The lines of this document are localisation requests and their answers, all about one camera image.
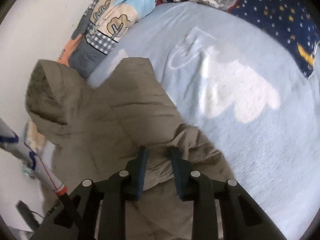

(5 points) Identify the olive green padded jacket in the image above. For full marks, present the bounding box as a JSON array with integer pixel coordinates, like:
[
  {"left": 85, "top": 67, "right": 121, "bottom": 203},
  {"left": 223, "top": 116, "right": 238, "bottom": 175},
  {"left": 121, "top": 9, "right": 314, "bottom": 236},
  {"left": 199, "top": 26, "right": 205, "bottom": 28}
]
[{"left": 25, "top": 58, "right": 233, "bottom": 239}]

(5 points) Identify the light blue fleece bed blanket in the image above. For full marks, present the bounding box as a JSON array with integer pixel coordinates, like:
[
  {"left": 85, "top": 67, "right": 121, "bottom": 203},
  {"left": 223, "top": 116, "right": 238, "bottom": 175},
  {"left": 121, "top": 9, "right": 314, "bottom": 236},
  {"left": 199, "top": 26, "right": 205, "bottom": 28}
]
[{"left": 88, "top": 2, "right": 319, "bottom": 239}]

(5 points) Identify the patchwork cartoon quilt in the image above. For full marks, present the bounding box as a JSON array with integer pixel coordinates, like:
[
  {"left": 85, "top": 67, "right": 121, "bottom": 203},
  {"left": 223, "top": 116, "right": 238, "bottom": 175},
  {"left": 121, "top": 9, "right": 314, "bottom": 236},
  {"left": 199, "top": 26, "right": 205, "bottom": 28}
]
[{"left": 58, "top": 0, "right": 157, "bottom": 79}]

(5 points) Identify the navy star pattern pillow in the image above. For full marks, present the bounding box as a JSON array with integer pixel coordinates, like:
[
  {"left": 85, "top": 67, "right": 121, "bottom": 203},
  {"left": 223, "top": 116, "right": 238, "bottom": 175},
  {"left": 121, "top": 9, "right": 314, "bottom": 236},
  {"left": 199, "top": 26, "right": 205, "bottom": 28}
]
[{"left": 156, "top": 0, "right": 319, "bottom": 78}]

